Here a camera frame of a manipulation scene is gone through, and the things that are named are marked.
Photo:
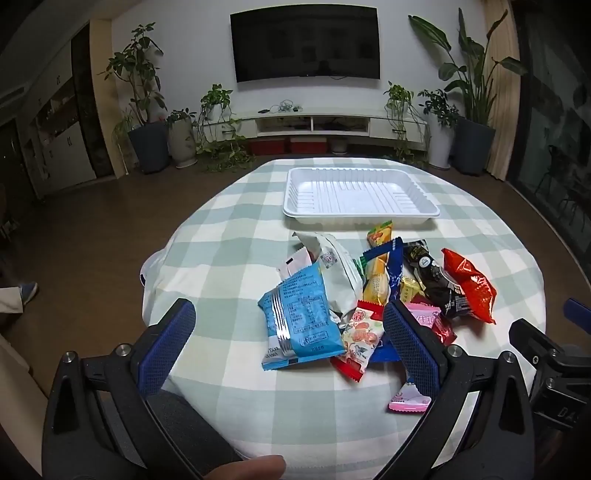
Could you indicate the red storage box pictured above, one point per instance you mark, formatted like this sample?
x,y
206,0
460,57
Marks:
x,y
309,145
270,146

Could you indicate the orange packet with green edge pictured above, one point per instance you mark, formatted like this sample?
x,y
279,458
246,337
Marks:
x,y
381,233

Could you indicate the trailing pothos in white pot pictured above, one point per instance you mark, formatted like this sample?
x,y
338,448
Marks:
x,y
215,110

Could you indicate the light blue snack packet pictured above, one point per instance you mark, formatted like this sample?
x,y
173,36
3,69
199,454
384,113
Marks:
x,y
304,323

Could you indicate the pink snack packet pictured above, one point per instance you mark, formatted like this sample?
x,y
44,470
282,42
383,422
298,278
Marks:
x,y
427,317

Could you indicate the beige curtain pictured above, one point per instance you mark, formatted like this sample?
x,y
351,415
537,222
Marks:
x,y
503,115

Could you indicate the glass sliding door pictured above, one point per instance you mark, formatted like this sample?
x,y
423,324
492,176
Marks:
x,y
554,138

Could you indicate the small pale pink packet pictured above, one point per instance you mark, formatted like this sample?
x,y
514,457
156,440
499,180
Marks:
x,y
295,265

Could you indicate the green white checked tablecloth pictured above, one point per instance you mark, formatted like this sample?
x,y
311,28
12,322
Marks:
x,y
231,230

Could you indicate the beige wooden pillar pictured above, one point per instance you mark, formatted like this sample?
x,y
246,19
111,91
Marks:
x,y
99,115

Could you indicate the plant in cream ceramic pot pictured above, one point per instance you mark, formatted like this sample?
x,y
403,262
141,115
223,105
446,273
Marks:
x,y
182,141

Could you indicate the black snack packet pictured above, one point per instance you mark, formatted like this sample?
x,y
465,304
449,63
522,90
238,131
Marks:
x,y
431,277

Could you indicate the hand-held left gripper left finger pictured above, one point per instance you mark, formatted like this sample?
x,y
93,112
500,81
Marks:
x,y
161,350

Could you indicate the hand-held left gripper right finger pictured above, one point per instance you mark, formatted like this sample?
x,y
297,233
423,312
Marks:
x,y
413,350

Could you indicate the trailing plant with thin vines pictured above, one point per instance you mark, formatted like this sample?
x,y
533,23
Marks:
x,y
398,99

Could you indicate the plant in tall white pot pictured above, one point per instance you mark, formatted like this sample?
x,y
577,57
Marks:
x,y
438,138

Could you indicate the black wall television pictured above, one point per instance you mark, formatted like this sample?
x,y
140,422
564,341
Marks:
x,y
304,44

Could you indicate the gold snack packet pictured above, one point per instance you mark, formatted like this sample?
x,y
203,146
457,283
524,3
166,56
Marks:
x,y
411,290

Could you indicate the beige trouser leg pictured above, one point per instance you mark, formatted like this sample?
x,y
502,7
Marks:
x,y
9,300

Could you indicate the small dark red packet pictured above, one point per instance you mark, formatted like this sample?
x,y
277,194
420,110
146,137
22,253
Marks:
x,y
444,330

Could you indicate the blue shoe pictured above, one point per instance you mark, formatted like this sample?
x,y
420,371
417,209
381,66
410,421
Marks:
x,y
28,291

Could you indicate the pink white cartoon packet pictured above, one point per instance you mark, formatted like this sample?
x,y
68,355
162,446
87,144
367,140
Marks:
x,y
406,401

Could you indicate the green red snack packet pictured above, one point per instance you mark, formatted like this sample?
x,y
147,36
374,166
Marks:
x,y
358,266

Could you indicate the person's left hand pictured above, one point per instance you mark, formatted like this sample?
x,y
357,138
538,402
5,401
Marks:
x,y
249,470

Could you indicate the white television cabinet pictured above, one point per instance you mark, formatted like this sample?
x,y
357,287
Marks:
x,y
286,121

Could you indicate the white plastic tray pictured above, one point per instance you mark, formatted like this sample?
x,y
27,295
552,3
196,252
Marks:
x,y
351,194

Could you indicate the white wall cabinet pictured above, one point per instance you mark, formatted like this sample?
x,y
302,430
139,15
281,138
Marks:
x,y
64,152

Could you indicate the dark blue yellow cake packet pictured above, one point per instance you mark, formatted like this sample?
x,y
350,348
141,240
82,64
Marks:
x,y
395,272

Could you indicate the red white snack packet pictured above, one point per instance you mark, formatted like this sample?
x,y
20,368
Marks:
x,y
362,341

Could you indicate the large leafy plant dark pot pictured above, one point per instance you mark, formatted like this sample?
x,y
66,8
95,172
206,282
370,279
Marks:
x,y
473,143

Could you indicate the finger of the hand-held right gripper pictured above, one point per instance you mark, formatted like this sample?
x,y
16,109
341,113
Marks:
x,y
579,314
535,344

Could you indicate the tall plant in blue pot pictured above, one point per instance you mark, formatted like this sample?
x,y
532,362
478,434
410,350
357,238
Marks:
x,y
148,147

